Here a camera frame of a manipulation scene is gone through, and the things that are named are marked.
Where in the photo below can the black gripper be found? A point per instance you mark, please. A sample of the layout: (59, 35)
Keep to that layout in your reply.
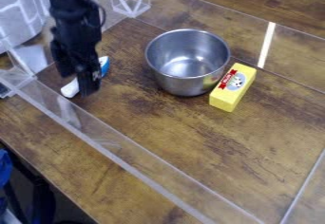
(77, 34)

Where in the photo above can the clear acrylic barrier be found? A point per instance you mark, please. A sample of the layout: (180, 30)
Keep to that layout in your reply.
(146, 158)

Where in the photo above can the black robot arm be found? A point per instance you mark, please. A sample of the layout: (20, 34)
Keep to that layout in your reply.
(70, 5)

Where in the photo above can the blue object at edge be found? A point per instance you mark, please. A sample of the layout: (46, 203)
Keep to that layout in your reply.
(6, 171)

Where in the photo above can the yellow butter block toy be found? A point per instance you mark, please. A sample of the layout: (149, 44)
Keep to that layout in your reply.
(232, 87)

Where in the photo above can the silver metal pot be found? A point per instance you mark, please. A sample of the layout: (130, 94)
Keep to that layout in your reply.
(188, 59)

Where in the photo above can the white and blue toy fish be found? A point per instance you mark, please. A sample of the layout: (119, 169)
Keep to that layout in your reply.
(73, 88)

